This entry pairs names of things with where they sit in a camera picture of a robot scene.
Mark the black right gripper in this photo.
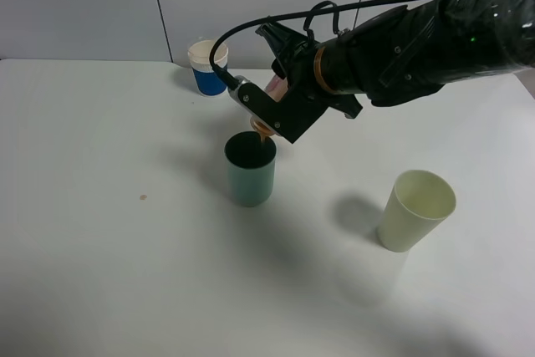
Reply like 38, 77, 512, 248
255, 22, 362, 120

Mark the brown drink plastic bottle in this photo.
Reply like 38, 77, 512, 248
250, 75, 288, 143

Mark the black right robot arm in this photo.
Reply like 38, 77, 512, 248
250, 0, 534, 122

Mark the blue sleeved paper cup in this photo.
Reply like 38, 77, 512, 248
188, 39, 227, 97

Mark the teal green plastic cup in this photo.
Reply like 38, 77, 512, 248
224, 131, 277, 207

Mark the pale yellow plastic cup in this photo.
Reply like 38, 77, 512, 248
377, 170, 456, 252

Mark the black camera cable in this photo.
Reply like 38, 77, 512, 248
207, 0, 448, 90

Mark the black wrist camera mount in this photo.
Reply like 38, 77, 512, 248
229, 75, 327, 144

